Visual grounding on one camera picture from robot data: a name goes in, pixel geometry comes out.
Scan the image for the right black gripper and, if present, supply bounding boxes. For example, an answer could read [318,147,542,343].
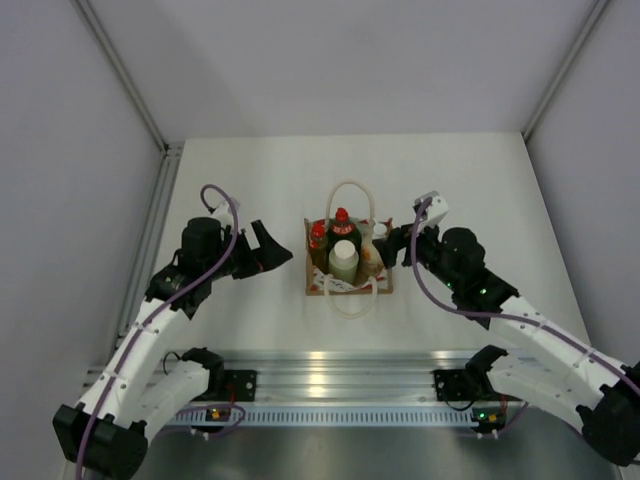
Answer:
[373,216,461,292]

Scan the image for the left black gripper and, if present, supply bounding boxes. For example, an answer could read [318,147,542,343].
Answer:
[204,220,292,282]

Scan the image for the cream pump lotion bottle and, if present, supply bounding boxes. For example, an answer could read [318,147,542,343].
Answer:
[359,221,388,277]

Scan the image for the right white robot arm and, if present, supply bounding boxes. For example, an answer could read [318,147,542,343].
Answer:
[373,225,639,467]

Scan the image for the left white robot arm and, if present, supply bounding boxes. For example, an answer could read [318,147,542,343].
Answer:
[53,217,293,479]

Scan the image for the brown canvas tote bag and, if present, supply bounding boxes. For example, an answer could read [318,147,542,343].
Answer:
[304,179,393,320]

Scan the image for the small brown bottle red cap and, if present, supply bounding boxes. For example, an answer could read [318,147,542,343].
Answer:
[308,221,328,274]

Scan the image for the dark bottle red cap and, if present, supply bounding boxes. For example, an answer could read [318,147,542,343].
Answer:
[327,207,362,252]

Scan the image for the green bottle white cap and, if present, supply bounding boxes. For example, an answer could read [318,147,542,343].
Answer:
[328,240,359,284]

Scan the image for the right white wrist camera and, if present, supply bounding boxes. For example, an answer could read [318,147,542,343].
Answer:
[413,191,449,230]

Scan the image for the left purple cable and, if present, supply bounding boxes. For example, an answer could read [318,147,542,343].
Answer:
[74,184,240,480]

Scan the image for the aluminium mounting rail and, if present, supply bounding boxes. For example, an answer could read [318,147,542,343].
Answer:
[79,349,626,406]

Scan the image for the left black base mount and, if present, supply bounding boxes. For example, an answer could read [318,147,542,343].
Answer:
[218,369,258,403]

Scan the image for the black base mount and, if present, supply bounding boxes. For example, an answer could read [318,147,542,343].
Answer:
[432,369,476,407]
[218,369,258,403]

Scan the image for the left aluminium frame post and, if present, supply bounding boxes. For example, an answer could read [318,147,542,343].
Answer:
[72,0,169,151]

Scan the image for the aluminium frame post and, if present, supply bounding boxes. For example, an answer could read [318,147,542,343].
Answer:
[72,0,169,151]
[521,0,613,144]

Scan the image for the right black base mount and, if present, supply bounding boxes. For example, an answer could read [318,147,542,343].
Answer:
[432,369,476,407]

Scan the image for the white slotted cable duct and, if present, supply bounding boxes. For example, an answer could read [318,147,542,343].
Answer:
[171,406,504,428]

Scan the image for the right aluminium frame post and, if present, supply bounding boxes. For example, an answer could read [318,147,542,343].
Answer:
[521,0,613,144]

